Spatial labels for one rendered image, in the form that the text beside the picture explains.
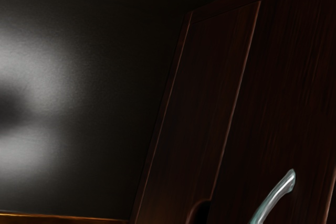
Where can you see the dark brown wooden cabinet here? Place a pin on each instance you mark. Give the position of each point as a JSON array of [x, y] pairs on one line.
[[262, 103]]

